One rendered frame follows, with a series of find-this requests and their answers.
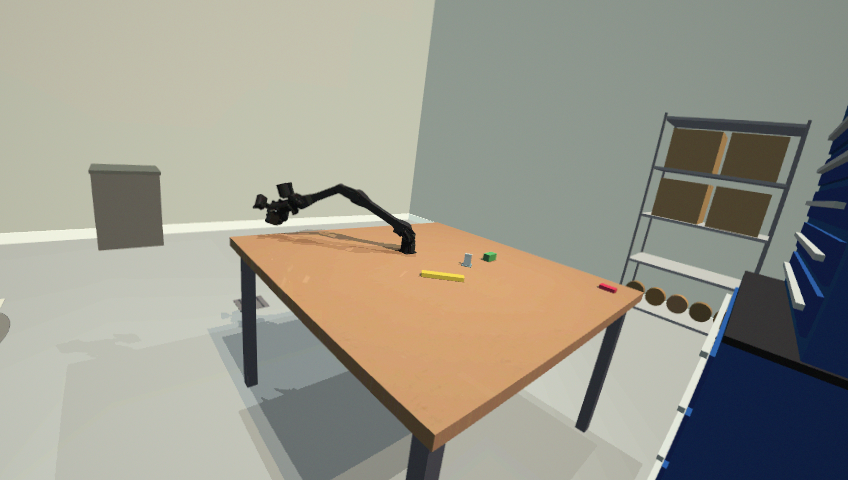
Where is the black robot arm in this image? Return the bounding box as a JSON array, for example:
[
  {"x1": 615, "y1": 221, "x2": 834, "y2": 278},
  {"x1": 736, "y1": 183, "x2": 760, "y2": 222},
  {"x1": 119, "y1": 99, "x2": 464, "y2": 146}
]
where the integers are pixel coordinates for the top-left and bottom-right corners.
[{"x1": 265, "y1": 182, "x2": 417, "y2": 254}]

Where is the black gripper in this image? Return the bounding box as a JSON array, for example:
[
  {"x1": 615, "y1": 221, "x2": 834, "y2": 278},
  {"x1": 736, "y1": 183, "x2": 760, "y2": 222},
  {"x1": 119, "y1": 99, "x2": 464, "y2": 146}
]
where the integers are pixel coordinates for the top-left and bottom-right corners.
[{"x1": 253, "y1": 194, "x2": 289, "y2": 222}]

